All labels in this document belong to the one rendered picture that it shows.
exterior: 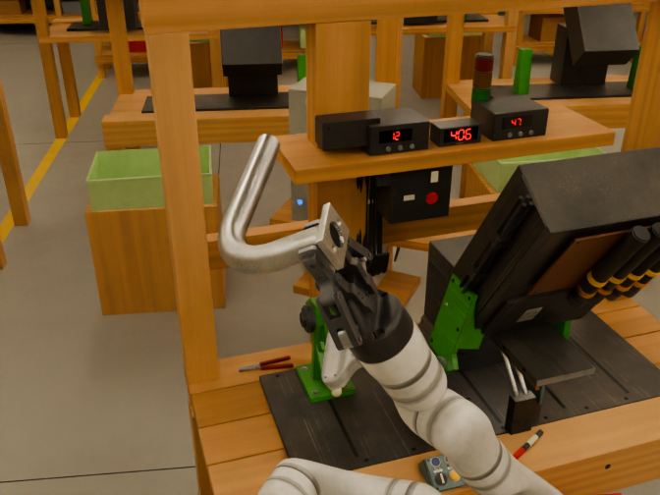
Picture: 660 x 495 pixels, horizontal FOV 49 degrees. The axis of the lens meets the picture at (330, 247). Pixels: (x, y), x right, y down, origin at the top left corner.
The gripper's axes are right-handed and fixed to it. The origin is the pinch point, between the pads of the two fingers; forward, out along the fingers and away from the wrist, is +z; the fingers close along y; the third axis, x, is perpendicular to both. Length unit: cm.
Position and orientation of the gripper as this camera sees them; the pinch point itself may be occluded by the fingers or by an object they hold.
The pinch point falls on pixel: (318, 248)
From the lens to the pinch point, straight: 71.8
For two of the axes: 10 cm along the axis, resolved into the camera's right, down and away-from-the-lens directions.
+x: -8.6, 2.8, 4.1
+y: -1.2, 6.9, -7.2
